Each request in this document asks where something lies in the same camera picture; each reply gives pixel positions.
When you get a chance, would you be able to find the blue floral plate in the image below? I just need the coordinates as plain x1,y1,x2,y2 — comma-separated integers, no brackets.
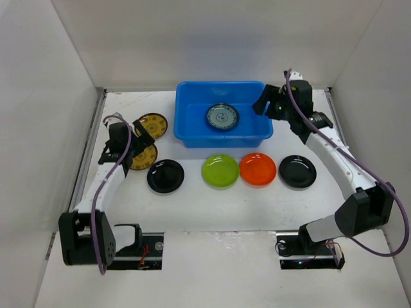
206,103,240,131

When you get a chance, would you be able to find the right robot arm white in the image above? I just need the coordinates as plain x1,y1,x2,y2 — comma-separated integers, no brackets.
252,80,394,253

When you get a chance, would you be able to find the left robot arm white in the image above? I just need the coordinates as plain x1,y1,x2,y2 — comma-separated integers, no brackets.
58,113,154,274

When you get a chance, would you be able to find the blue plastic bin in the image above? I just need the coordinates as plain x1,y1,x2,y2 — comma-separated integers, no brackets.
173,81,274,148

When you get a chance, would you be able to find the yellow patterned plate near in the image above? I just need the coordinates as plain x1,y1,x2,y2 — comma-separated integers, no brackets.
130,144,158,171

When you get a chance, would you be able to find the yellow patterned plate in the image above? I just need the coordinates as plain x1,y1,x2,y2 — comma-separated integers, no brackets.
130,144,158,171
138,112,168,139

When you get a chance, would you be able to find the yellow patterned plate far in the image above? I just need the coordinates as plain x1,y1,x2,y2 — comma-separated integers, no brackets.
138,112,168,139

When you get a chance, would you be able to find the black plate left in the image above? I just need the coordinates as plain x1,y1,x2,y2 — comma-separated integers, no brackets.
146,159,185,194

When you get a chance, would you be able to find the black plate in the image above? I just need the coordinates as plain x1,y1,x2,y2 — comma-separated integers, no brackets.
279,155,317,189
146,159,185,194

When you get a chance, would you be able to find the orange plate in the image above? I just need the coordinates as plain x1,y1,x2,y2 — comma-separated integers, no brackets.
239,152,277,187

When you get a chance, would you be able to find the black plate right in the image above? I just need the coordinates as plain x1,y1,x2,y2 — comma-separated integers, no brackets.
279,155,317,189

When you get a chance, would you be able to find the green plate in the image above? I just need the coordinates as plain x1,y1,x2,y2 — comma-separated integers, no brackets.
202,154,240,189

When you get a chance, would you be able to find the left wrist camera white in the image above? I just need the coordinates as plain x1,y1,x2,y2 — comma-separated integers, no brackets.
102,112,124,127

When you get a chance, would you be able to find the metal side rail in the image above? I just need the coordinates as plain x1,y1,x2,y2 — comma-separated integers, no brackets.
63,87,107,213

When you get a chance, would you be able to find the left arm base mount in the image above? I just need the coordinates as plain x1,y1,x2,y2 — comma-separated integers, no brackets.
107,233,164,271

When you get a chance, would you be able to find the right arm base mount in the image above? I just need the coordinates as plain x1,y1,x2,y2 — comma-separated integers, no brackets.
274,231,345,270

